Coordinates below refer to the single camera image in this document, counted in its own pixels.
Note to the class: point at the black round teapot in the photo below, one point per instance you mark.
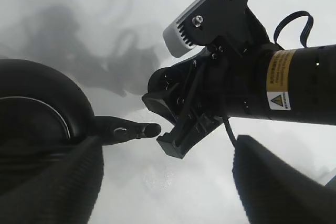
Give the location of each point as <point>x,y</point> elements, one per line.
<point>44,114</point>

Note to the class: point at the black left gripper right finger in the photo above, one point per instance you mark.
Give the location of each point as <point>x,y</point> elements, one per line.
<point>271,191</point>

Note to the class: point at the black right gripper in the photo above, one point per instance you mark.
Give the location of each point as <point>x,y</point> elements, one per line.
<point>226,79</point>

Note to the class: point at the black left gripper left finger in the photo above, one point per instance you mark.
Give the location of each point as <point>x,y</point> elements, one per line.
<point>51,184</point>

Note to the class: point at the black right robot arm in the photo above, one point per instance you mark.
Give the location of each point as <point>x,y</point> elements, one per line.
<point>281,79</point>

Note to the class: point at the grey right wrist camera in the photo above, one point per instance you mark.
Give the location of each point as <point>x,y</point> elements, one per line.
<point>175,36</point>

